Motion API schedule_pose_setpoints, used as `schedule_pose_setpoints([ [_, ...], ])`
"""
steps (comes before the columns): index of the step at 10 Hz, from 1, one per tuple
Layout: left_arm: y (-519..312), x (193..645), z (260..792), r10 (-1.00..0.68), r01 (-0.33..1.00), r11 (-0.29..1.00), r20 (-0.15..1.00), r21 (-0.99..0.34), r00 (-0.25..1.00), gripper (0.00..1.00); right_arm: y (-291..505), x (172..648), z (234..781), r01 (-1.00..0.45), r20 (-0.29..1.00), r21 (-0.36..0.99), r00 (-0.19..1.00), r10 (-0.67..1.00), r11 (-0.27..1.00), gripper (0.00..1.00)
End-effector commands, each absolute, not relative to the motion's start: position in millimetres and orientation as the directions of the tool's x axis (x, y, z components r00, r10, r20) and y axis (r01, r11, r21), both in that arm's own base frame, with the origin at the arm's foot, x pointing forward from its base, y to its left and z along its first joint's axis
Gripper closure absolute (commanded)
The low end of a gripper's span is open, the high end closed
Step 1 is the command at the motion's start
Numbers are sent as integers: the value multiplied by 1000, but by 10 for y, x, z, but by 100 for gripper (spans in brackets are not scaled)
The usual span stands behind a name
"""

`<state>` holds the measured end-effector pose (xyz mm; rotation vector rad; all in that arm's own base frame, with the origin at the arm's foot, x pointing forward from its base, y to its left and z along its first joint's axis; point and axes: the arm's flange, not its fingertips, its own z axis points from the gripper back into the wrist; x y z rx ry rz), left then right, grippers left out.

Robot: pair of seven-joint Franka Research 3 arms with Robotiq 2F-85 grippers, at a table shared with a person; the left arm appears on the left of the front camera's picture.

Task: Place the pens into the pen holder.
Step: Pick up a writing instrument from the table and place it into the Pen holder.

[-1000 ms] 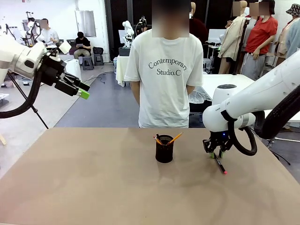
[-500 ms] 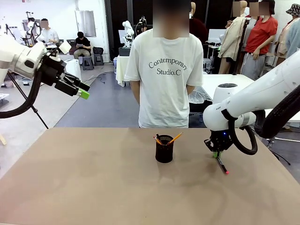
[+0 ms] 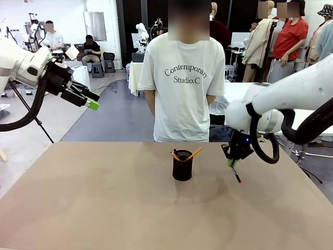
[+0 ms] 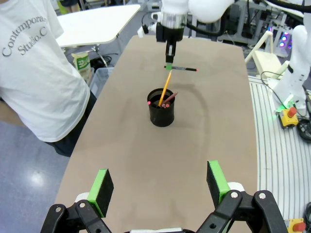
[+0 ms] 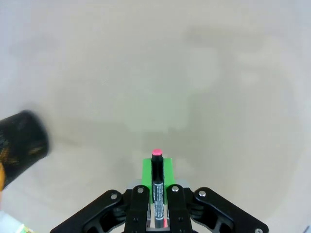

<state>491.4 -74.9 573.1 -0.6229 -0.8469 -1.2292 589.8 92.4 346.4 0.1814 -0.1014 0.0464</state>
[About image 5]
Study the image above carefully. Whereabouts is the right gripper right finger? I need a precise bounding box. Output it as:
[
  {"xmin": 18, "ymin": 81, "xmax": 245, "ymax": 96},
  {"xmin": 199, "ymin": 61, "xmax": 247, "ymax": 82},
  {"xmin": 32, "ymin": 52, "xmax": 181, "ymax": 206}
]
[{"xmin": 163, "ymin": 157, "xmax": 270, "ymax": 233}]

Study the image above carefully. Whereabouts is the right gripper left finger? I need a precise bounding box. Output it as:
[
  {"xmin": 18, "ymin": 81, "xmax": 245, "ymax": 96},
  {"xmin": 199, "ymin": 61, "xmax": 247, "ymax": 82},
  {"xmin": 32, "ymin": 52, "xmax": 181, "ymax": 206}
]
[{"xmin": 50, "ymin": 158, "xmax": 153, "ymax": 233}]

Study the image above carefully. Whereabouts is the black marker with pink cap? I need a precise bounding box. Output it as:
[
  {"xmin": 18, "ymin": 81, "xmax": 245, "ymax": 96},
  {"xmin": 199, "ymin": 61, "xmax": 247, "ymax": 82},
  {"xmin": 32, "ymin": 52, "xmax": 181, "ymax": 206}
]
[{"xmin": 150, "ymin": 149, "xmax": 168, "ymax": 230}]

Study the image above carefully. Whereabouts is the black mesh pen holder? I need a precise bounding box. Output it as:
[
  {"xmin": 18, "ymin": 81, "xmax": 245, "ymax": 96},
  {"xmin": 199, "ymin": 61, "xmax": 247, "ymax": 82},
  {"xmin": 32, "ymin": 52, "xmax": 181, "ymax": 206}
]
[{"xmin": 0, "ymin": 109, "xmax": 51, "ymax": 191}]

